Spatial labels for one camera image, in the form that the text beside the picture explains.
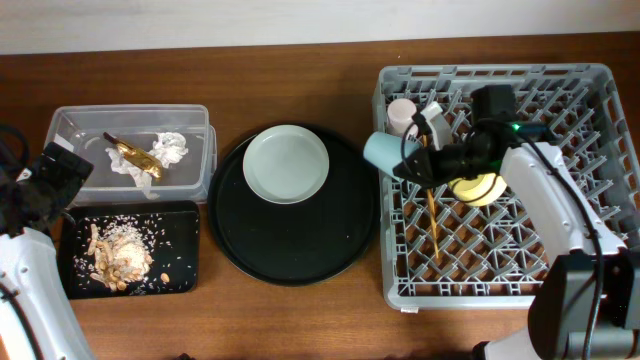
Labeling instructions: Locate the clear plastic bin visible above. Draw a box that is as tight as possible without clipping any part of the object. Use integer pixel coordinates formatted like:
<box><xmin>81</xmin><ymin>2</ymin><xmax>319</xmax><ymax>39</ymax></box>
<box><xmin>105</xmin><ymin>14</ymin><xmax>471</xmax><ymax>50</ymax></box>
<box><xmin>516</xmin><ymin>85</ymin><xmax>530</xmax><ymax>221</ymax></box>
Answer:
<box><xmin>45</xmin><ymin>104</ymin><xmax>217</xmax><ymax>206</ymax></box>

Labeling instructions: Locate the white tissue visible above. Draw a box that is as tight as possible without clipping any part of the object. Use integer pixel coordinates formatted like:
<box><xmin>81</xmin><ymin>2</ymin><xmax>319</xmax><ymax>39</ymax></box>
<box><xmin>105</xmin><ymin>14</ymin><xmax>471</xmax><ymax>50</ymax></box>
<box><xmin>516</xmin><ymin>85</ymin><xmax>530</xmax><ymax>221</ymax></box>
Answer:
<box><xmin>106</xmin><ymin>132</ymin><xmax>189</xmax><ymax>188</ymax></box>

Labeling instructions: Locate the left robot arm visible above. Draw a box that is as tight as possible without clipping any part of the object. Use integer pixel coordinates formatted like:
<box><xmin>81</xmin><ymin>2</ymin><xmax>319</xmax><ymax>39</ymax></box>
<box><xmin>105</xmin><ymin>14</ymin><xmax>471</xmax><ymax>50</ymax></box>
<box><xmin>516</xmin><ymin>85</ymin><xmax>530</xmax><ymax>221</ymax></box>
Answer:
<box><xmin>1</xmin><ymin>125</ymin><xmax>93</xmax><ymax>359</ymax></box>

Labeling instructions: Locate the light blue cup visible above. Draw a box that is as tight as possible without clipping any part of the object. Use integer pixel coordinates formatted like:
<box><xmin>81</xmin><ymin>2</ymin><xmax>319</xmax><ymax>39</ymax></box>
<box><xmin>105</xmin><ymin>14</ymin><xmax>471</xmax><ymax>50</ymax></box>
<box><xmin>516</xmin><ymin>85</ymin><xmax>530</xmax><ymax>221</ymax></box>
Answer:
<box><xmin>363</xmin><ymin>132</ymin><xmax>420</xmax><ymax>180</ymax></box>

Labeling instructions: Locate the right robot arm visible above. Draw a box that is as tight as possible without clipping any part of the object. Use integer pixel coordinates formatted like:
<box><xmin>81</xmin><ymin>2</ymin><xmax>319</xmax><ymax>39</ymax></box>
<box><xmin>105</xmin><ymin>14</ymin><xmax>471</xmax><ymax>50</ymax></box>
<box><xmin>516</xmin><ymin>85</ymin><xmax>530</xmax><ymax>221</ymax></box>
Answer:
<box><xmin>392</xmin><ymin>85</ymin><xmax>639</xmax><ymax>359</ymax></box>

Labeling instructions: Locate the peanut shells and rice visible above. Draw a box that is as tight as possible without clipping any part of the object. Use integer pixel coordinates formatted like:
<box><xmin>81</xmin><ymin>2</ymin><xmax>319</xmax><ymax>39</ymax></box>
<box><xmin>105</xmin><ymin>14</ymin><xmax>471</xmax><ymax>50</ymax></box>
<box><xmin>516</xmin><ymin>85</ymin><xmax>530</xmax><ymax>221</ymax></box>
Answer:
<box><xmin>72</xmin><ymin>214</ymin><xmax>174</xmax><ymax>295</ymax></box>

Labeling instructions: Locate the yellow bowl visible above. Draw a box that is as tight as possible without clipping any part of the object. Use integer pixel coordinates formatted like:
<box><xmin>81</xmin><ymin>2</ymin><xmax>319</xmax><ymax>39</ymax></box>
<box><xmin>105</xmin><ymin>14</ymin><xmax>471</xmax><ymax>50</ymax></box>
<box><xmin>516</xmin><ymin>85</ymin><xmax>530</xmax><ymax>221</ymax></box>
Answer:
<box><xmin>448</xmin><ymin>173</ymin><xmax>507</xmax><ymax>207</ymax></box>

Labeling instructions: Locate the round black serving tray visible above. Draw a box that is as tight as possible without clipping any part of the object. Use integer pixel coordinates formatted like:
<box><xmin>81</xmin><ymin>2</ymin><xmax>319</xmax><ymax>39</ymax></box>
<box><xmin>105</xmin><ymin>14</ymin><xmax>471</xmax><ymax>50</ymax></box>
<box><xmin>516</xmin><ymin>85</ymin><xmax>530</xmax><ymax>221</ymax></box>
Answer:
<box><xmin>207</xmin><ymin>126</ymin><xmax>380</xmax><ymax>286</ymax></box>

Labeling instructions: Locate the wooden chopstick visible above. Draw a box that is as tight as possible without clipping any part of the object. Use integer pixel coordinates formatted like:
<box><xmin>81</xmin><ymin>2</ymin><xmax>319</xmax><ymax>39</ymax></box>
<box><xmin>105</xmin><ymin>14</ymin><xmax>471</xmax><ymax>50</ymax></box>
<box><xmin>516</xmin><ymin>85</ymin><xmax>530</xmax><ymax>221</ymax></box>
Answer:
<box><xmin>426</xmin><ymin>189</ymin><xmax>437</xmax><ymax>240</ymax></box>
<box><xmin>421</xmin><ymin>135</ymin><xmax>440</xmax><ymax>260</ymax></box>

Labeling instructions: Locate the grey round plate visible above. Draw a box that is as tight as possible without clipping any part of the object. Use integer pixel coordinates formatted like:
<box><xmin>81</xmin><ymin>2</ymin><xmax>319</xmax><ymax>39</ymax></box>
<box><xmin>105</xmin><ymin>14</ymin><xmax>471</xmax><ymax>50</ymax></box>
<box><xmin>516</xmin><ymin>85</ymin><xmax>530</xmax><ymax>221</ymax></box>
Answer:
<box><xmin>242</xmin><ymin>125</ymin><xmax>330</xmax><ymax>205</ymax></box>

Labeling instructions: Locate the gold snack wrapper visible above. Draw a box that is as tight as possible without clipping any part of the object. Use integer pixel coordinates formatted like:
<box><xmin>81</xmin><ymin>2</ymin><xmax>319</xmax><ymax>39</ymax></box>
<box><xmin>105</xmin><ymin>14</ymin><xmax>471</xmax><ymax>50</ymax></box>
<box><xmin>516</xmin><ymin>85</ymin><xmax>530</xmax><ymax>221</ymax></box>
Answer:
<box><xmin>103</xmin><ymin>132</ymin><xmax>163</xmax><ymax>179</ymax></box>

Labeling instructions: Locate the grey dishwasher rack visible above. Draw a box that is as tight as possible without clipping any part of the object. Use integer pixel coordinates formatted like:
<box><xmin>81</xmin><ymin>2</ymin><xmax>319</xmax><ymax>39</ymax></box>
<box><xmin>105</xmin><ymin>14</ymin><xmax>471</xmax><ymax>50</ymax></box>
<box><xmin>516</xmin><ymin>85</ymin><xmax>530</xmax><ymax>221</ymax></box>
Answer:
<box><xmin>372</xmin><ymin>64</ymin><xmax>639</xmax><ymax>312</ymax></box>

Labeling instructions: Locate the black rectangular tray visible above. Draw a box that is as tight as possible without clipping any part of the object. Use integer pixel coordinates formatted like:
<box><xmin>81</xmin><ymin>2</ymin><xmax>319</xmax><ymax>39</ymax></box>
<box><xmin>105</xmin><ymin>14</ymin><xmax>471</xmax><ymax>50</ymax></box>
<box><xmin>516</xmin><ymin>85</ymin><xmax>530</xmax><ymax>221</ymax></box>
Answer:
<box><xmin>57</xmin><ymin>201</ymin><xmax>200</xmax><ymax>299</ymax></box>

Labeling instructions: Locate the pink cup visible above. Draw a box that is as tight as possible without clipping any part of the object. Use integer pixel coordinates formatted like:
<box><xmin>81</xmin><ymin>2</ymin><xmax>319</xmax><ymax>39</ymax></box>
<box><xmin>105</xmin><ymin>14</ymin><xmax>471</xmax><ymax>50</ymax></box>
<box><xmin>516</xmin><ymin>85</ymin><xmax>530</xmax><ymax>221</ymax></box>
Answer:
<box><xmin>386</xmin><ymin>98</ymin><xmax>417</xmax><ymax>136</ymax></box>

